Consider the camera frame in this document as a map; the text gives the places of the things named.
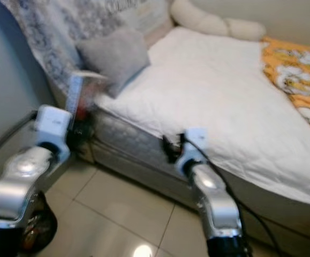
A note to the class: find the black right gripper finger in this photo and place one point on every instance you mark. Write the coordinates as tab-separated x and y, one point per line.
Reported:
182	138
167	144

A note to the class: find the grey pillow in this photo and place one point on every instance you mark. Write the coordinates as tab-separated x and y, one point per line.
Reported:
114	56

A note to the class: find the yellow cartoon print blanket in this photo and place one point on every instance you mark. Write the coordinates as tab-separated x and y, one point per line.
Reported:
296	75

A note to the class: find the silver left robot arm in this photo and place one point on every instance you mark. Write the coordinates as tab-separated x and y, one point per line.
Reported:
15	193

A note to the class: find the white quilted mattress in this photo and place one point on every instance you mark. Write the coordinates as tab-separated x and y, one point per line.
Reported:
203	91

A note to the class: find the black round trash bin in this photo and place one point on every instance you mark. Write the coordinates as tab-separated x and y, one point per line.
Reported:
39	225

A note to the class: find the white patterned headboard cover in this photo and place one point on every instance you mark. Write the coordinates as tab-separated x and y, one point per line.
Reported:
53	32

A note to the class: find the cream bolster pillow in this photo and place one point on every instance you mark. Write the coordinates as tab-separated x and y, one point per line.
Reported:
213	21

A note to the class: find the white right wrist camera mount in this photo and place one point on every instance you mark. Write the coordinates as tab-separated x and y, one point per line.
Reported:
195	147

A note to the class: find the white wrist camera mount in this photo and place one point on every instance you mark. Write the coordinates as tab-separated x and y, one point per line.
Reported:
195	147
53	128

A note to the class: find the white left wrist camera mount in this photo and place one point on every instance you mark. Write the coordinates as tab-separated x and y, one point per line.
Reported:
53	128

